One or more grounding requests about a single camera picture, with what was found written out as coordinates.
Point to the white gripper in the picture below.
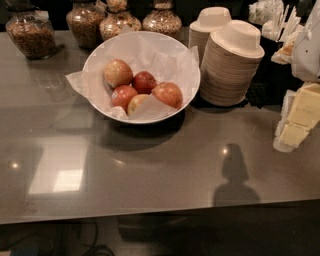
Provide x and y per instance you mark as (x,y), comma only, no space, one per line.
(307,55)

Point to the yellow-red apple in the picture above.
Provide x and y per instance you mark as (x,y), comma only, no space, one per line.
(117,72)

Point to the large red apple right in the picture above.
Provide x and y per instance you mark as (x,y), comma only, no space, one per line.
(168,93)

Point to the dark red apple centre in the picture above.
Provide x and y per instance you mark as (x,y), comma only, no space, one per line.
(144,82)

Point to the yellow-green apple front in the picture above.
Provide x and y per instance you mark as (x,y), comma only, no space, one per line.
(135,102)

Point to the white bowl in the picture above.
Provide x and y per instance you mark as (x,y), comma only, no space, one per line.
(140,43)

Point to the red apple with sticker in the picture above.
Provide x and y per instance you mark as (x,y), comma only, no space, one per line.
(122,95)

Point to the black cutlery holder box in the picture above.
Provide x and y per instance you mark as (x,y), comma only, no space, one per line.
(272,80)

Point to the front stack paper bowls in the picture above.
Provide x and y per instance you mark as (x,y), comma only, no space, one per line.
(231,58)

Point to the stack paper bowls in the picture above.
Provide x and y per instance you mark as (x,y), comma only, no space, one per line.
(210,19)
(231,58)

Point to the white napkin pile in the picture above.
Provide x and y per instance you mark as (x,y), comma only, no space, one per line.
(262,11)

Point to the rear stack paper bowls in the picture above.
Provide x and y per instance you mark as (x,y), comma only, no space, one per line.
(210,19)

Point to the white paper liner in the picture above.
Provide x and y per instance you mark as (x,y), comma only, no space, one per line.
(156,60)

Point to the glass jar of cereal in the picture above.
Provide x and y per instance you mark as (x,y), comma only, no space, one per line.
(118,17)
(83,21)
(162,19)

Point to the glass jar of grains left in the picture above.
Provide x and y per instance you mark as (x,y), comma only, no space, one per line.
(32,34)

